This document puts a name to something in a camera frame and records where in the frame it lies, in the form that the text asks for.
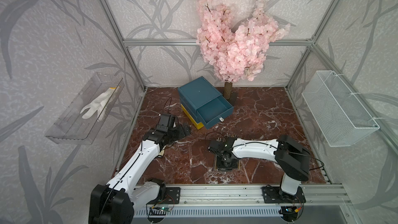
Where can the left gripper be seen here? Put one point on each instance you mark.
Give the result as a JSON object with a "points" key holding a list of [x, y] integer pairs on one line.
{"points": [[181, 131]]}

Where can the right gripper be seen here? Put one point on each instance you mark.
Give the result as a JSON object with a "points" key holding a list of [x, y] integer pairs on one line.
{"points": [[231, 167]]}

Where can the teal yellow drawer box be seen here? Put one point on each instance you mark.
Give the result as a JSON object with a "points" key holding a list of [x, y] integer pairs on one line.
{"points": [[196, 94]]}

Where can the teal top drawer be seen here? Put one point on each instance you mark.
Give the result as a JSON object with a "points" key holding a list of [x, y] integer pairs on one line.
{"points": [[215, 111]]}

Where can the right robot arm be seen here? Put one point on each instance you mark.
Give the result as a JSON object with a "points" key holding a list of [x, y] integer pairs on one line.
{"points": [[290, 155]]}

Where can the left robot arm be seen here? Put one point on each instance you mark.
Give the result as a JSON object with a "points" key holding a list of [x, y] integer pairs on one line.
{"points": [[117, 201]]}

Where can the left circuit board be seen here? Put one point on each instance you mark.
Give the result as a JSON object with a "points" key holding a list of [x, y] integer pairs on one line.
{"points": [[159, 210]]}

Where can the pink blossom artificial tree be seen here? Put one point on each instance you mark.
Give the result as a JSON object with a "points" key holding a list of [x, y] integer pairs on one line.
{"points": [[236, 54]]}

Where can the white glove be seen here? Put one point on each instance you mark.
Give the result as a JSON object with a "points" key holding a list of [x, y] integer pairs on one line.
{"points": [[99, 105]]}

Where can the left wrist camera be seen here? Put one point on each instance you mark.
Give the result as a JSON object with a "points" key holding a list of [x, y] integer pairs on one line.
{"points": [[167, 120]]}

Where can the aluminium front rail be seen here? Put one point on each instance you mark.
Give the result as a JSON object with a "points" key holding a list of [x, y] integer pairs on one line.
{"points": [[253, 195]]}

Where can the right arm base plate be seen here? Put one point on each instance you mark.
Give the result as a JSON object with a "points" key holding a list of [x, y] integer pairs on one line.
{"points": [[275, 195]]}

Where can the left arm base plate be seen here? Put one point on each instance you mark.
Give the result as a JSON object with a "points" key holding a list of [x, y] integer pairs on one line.
{"points": [[168, 195]]}

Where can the clear acrylic wall tray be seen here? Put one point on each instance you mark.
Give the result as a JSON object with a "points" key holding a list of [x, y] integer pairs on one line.
{"points": [[82, 120]]}

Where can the white wire mesh basket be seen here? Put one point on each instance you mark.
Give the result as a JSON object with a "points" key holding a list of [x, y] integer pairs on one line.
{"points": [[341, 117]]}

